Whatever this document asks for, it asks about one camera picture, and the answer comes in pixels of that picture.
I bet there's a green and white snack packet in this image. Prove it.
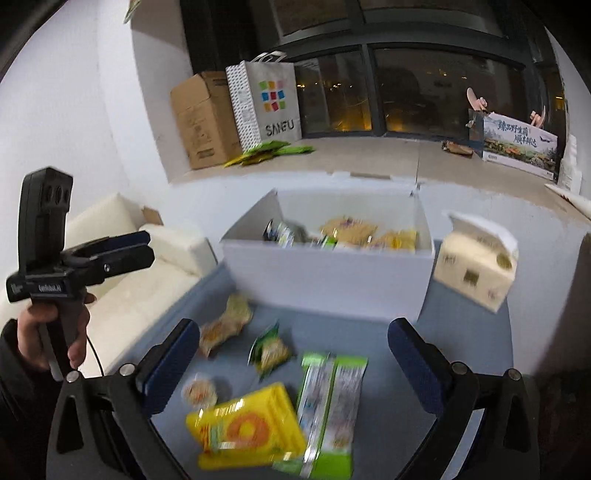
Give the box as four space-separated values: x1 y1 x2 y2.
272 352 369 478

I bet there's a black cable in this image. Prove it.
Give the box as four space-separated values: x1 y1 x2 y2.
84 331 106 378

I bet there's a white plastic bottle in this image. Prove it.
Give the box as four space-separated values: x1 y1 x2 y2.
560 134 580 192

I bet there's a person's left forearm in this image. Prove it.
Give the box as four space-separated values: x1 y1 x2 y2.
0 318 63 480

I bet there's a white cardboard box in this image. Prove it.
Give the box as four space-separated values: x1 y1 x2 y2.
219 187 437 324

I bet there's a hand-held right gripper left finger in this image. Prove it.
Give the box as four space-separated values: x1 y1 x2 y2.
46 318 201 480

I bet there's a yellow snack bag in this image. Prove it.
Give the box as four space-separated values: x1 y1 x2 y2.
369 228 419 252

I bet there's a white paper shopping bag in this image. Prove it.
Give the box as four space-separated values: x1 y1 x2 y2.
225 51 303 153

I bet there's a pile of green sachets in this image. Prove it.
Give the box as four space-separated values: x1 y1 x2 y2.
224 141 315 168

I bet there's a rolled white paper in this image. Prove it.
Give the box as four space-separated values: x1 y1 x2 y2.
545 184 591 208

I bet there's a beige tissue pack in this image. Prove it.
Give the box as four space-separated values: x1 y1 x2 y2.
433 210 520 315

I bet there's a yellow sunflower snack packet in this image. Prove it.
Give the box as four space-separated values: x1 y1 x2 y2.
185 382 309 470

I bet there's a small green snack packet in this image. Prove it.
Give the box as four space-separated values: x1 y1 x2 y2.
249 322 295 384

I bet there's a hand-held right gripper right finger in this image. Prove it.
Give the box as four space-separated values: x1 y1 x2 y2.
387 318 541 480

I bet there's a dark framed window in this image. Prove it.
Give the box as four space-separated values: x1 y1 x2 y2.
180 0 566 139

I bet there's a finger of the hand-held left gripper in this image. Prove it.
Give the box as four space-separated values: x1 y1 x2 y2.
60 230 152 260
79 247 156 288

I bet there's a brown wrapper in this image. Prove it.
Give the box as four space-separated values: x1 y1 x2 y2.
441 140 481 158

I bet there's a white sofa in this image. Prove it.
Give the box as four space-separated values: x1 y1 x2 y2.
60 193 218 374

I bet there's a brown cardboard box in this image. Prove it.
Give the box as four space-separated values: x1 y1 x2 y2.
170 70 243 171

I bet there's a clear bag of brown snacks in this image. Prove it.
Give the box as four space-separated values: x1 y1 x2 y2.
198 293 254 358

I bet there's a small round jelly cup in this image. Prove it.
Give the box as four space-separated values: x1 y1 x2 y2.
181 375 219 409

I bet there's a printed landscape carton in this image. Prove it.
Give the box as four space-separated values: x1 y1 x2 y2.
468 111 559 182

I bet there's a clear bag of yellow chips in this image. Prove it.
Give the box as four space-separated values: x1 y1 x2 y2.
320 215 379 247

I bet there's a person's left hand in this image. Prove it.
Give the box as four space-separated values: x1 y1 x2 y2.
16 293 98 371

